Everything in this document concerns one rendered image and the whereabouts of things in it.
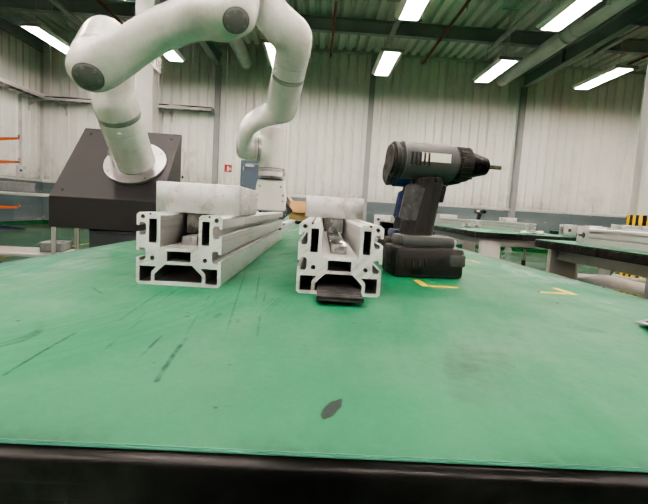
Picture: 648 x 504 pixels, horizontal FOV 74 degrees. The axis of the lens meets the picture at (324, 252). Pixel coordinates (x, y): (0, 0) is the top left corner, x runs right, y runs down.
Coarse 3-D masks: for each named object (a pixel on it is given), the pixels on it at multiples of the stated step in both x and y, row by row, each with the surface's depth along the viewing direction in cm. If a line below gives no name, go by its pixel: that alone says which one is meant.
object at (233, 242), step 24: (144, 216) 51; (168, 216) 53; (216, 216) 50; (240, 216) 62; (264, 216) 88; (144, 240) 51; (168, 240) 54; (192, 240) 55; (216, 240) 51; (240, 240) 63; (264, 240) 90; (144, 264) 51; (168, 264) 51; (192, 264) 51; (216, 264) 51; (240, 264) 64
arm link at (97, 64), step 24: (168, 0) 101; (192, 0) 97; (216, 0) 93; (240, 0) 93; (144, 24) 101; (168, 24) 100; (192, 24) 100; (216, 24) 96; (240, 24) 95; (72, 48) 101; (96, 48) 100; (120, 48) 102; (144, 48) 104; (168, 48) 105; (72, 72) 102; (96, 72) 102; (120, 72) 105
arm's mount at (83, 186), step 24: (96, 144) 142; (168, 144) 145; (72, 168) 135; (96, 168) 136; (168, 168) 138; (72, 192) 129; (96, 192) 130; (120, 192) 130; (144, 192) 131; (72, 216) 128; (96, 216) 129; (120, 216) 129
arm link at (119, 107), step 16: (96, 16) 110; (80, 32) 105; (96, 32) 105; (128, 80) 118; (96, 96) 117; (112, 96) 116; (128, 96) 118; (96, 112) 118; (112, 112) 117; (128, 112) 119
